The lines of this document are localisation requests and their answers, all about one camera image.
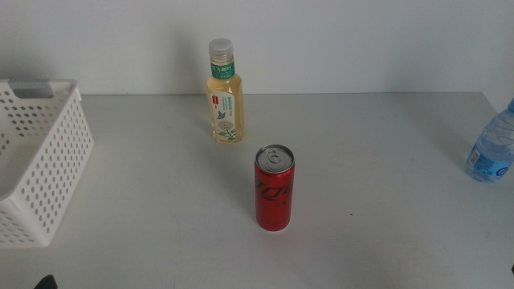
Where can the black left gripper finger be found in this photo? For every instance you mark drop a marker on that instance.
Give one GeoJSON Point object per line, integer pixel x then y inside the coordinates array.
{"type": "Point", "coordinates": [47, 283]}

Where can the red soda can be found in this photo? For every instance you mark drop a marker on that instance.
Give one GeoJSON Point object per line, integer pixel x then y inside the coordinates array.
{"type": "Point", "coordinates": [274, 192]}

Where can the yellow tea bottle green label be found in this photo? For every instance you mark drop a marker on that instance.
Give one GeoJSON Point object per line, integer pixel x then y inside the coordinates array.
{"type": "Point", "coordinates": [225, 104]}

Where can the clear water bottle blue label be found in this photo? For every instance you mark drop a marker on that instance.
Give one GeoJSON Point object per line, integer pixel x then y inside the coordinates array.
{"type": "Point", "coordinates": [492, 156]}

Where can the white perforated plastic basket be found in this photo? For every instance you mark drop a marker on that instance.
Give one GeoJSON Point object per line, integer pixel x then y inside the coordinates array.
{"type": "Point", "coordinates": [48, 172]}

